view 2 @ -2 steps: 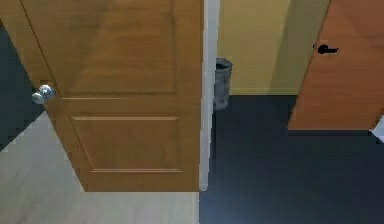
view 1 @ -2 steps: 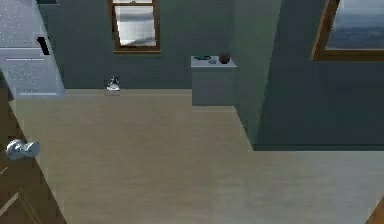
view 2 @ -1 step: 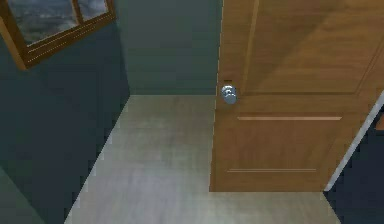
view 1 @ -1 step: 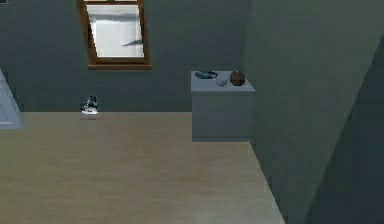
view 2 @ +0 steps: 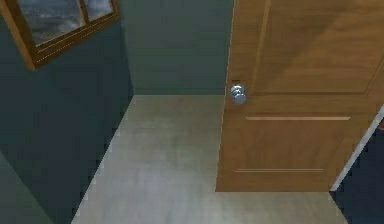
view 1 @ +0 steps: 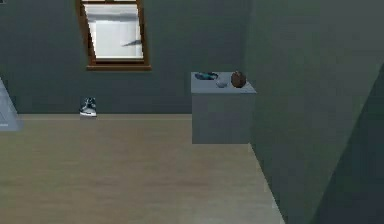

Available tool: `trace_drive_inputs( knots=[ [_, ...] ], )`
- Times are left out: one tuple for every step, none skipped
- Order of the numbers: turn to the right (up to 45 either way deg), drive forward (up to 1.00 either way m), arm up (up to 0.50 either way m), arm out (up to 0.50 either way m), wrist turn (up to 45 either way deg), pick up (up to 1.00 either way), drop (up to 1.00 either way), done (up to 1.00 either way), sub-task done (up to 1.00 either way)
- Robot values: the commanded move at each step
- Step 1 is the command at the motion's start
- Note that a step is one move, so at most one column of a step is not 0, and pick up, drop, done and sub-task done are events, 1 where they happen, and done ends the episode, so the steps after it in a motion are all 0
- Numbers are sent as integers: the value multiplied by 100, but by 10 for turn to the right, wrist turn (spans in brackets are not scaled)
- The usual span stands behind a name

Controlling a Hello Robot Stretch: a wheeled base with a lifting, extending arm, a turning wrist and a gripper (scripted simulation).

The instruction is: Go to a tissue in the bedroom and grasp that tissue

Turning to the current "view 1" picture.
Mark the grey cabinet block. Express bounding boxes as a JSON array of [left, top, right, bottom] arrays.
[[190, 71, 258, 145]]

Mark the blue flat dish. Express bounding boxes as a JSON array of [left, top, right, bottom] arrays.
[[194, 71, 220, 81]]

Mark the brown round ball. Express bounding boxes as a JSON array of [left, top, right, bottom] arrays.
[[230, 70, 247, 89]]

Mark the grey and white sneaker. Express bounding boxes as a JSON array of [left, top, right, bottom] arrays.
[[79, 96, 98, 118]]

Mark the brown framed window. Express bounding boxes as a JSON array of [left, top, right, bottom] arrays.
[[75, 0, 152, 72]]

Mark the pale grey furniture piece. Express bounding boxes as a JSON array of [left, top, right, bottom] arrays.
[[0, 77, 25, 132]]

